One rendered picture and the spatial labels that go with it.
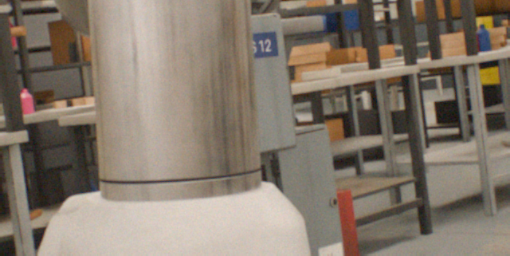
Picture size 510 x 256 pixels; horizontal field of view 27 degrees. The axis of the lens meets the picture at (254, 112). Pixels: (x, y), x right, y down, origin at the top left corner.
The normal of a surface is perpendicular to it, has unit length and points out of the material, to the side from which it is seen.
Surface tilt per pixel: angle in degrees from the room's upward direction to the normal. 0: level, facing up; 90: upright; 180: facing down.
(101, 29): 86
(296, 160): 90
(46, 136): 90
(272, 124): 90
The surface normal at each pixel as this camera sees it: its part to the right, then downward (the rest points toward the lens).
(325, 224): 0.69, -0.05
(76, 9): -0.73, 0.25
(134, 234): -0.30, -0.56
